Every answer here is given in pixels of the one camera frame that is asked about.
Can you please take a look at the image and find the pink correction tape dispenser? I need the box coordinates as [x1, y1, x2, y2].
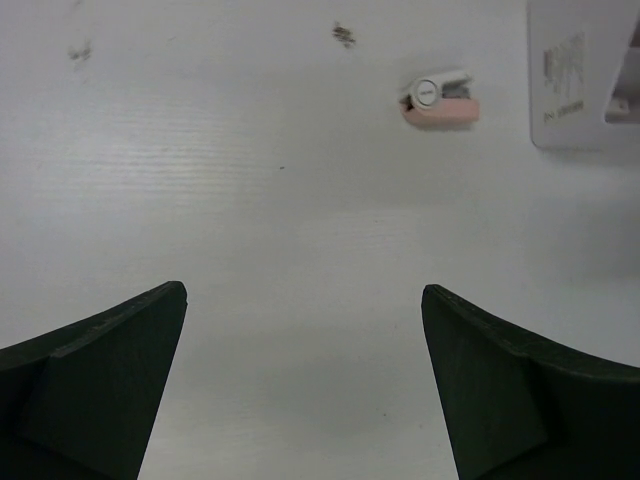
[398, 70, 480, 130]

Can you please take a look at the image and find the cream white eraser block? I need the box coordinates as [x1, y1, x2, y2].
[605, 97, 630, 116]

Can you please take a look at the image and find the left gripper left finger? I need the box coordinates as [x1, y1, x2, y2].
[1, 281, 187, 479]

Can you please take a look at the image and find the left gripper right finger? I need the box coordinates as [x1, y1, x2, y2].
[421, 285, 639, 479]

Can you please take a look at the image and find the white compartment organizer box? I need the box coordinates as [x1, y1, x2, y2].
[527, 1, 639, 150]

